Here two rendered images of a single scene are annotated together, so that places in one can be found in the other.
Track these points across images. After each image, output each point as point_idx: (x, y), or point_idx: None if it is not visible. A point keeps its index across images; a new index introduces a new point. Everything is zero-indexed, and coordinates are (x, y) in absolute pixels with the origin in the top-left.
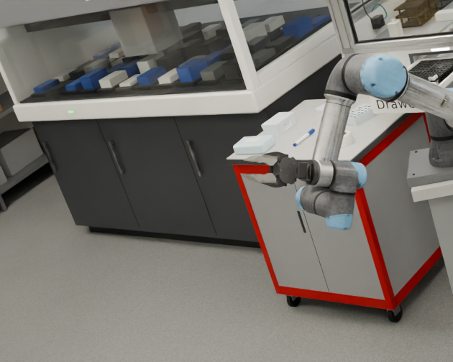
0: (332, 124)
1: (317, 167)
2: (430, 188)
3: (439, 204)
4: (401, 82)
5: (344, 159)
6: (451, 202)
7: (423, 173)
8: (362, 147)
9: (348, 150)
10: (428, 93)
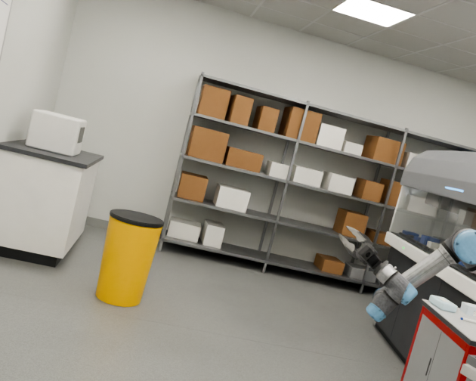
0: (427, 261)
1: (383, 265)
2: (475, 372)
3: None
4: None
5: (469, 337)
6: None
7: None
8: None
9: None
10: None
